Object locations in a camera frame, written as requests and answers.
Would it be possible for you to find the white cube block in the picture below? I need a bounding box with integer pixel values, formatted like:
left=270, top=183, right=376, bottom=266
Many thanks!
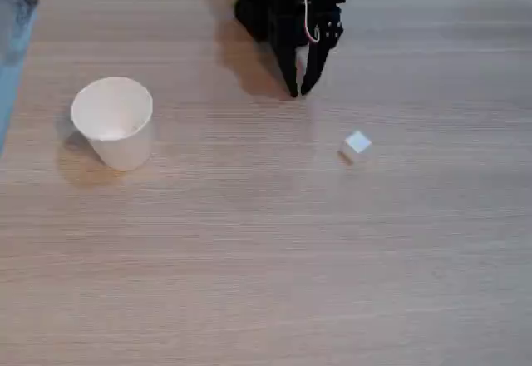
left=337, top=130, right=373, bottom=166

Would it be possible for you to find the white paper cup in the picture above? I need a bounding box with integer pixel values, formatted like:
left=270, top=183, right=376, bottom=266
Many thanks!
left=70, top=76, right=154, bottom=172

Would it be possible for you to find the person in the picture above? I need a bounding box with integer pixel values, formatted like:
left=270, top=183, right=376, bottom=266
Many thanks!
left=0, top=0, right=41, bottom=66

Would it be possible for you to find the red and white cable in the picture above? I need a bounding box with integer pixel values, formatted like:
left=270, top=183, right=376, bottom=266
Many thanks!
left=302, top=0, right=321, bottom=46

